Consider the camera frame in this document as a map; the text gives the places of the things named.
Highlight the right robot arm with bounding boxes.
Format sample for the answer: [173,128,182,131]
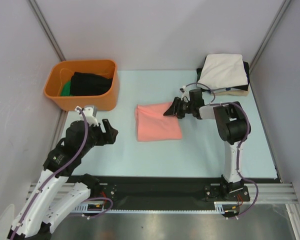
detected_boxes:
[163,89,251,201]

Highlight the white slotted cable duct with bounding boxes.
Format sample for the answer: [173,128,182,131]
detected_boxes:
[70,202,238,216]

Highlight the black t shirt in bin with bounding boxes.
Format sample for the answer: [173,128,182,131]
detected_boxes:
[69,72,113,96]

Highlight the beige folded t shirt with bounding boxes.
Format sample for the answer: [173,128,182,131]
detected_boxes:
[215,88,250,97]

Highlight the patterned folded t shirt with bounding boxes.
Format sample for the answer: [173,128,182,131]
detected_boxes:
[215,87,237,93]

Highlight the white folded t shirt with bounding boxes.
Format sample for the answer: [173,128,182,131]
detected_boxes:
[197,52,249,90]

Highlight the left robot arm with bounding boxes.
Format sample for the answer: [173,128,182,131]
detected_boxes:
[7,119,118,240]

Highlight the green t shirt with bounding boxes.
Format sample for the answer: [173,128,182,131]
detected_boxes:
[60,81,73,97]

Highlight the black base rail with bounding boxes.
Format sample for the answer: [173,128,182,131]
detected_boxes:
[98,176,252,210]

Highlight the pink t shirt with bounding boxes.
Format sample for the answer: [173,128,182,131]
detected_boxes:
[134,102,183,142]

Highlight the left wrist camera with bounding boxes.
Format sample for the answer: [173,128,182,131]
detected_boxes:
[74,105,99,126]

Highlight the orange plastic bin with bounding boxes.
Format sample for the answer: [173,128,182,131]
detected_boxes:
[43,59,120,112]

